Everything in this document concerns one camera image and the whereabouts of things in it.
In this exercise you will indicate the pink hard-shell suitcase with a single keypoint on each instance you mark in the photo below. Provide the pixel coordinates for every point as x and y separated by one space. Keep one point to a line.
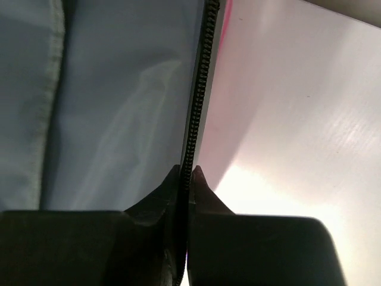
101 99

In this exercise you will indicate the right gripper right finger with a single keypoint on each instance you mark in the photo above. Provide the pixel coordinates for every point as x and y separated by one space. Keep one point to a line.
225 248

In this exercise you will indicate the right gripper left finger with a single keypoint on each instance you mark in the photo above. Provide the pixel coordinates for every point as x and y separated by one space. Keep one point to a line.
138 246

